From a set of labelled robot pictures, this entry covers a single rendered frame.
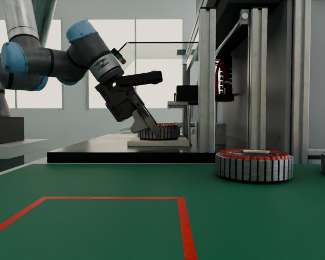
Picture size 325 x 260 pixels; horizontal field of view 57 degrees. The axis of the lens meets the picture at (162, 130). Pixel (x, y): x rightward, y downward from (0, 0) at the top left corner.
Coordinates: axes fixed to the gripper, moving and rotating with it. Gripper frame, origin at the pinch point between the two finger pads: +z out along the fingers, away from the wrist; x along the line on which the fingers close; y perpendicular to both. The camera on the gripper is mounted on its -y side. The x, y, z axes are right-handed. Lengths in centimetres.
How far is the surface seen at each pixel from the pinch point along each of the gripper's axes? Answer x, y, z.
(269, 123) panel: 12.0, -21.8, 11.7
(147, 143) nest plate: 7.5, 3.6, -0.2
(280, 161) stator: 39.3, -12.9, 10.9
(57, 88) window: -472, 132, -159
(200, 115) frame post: 20.4, -9.4, 0.8
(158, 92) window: -472, -16, -47
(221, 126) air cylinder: 3.8, -13.8, 7.1
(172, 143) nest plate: 7.5, -1.2, 3.3
